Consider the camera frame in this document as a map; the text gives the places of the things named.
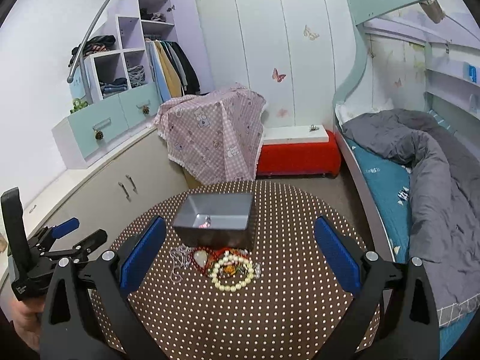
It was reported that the silver chain necklace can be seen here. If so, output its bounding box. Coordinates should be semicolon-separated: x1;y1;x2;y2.
169;244;195;285

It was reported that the white jade pendant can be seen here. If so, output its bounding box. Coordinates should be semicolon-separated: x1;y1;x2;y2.
193;250;208;268

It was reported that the person's left hand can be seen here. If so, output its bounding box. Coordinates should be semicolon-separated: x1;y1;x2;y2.
10;297;45;351

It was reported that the pink checked cloth cover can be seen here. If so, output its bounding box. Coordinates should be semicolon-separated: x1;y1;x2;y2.
154;84;267;185

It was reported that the grey duvet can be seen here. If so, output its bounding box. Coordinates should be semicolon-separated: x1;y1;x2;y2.
343;109;479;327

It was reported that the lilac open shelf unit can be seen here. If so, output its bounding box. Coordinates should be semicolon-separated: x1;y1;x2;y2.
69;0;176;103

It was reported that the grey metal tin box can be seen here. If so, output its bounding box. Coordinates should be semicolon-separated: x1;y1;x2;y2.
172;193;255;250

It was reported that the teal bed sheet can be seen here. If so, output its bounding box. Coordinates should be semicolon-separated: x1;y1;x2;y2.
346;140;479;356

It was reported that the green plant decoration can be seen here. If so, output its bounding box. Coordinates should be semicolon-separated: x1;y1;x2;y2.
70;98;89;114

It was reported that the white wardrobe with butterflies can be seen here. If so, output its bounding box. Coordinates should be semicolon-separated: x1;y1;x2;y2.
196;0;356;129

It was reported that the brown polka dot tablecloth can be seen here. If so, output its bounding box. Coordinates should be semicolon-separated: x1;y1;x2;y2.
128;180;365;359

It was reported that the teal drawer unit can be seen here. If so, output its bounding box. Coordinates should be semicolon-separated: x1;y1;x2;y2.
52;83;160;169

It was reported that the curved metal handrail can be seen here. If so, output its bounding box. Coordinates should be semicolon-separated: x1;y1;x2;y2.
66;0;172;104

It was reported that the beige low cabinet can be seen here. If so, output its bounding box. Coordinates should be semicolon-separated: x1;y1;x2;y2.
0;126;189;308

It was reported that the hanging clothes row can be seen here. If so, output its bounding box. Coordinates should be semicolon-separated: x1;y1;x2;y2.
145;37;200;103

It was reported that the folded dark clothes pile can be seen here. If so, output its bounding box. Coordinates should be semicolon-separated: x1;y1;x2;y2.
82;35;116;57

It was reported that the red storage bench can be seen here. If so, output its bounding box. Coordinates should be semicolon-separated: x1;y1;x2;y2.
256;130;342;177

